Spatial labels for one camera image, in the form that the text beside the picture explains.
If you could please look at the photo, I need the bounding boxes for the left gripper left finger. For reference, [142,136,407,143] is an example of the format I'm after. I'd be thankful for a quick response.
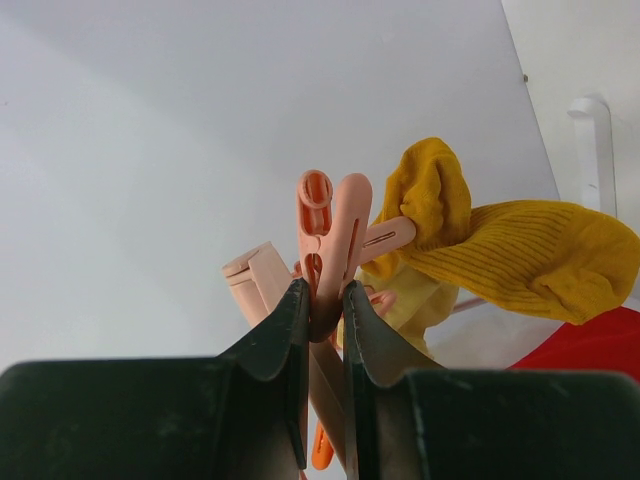
[1,280,310,479]

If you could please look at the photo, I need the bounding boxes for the orange clip on hanger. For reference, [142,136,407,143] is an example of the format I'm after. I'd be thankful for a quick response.
[311,420,334,471]

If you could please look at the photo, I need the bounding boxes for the red hanging clothes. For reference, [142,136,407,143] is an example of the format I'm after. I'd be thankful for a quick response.
[511,307,639,381]

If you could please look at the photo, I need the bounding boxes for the mustard yellow sock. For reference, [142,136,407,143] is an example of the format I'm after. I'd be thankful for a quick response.
[363,138,639,325]

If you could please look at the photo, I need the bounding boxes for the pink round clip hanger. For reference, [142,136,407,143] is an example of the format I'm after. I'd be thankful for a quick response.
[222,170,416,462]

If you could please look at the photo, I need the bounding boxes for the metal clothes rack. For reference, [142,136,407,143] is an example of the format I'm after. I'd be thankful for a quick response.
[567,96,617,217]

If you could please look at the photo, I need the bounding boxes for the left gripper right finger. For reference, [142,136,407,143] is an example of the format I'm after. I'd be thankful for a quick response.
[343,282,639,479]

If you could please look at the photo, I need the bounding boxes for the pale yellow hanging sock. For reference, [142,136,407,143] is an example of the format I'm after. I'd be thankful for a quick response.
[356,263,459,359]

